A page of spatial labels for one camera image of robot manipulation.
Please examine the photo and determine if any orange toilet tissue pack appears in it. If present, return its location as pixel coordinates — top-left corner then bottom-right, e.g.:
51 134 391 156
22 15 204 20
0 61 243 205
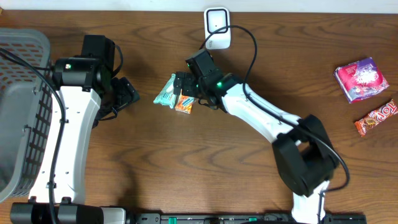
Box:
175 95 196 114

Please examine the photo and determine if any teal flushable wipes pack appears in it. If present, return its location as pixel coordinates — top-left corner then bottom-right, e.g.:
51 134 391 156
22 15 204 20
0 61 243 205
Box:
153 73 177 109

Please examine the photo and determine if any pink purple pad package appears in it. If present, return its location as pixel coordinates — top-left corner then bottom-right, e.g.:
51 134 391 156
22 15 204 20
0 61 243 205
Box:
333 57 389 103

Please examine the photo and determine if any orange red snack bar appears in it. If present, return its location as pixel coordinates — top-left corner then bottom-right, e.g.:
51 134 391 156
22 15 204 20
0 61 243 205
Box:
354 99 397 137

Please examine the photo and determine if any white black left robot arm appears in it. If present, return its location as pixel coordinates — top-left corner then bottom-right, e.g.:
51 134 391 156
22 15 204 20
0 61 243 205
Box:
1 35 139 223

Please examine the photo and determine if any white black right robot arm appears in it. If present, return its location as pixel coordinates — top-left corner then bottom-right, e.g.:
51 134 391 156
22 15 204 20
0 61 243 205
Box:
174 49 339 223

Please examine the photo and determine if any white barcode scanner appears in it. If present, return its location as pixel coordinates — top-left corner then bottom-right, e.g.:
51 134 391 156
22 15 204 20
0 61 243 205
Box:
204 7 231 50

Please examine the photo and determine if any grey plastic basket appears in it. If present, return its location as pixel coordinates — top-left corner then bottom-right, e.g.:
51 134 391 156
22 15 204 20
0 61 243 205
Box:
1 28 52 200

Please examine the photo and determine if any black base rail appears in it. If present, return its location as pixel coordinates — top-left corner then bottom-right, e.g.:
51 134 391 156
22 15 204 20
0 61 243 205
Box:
125 213 367 224

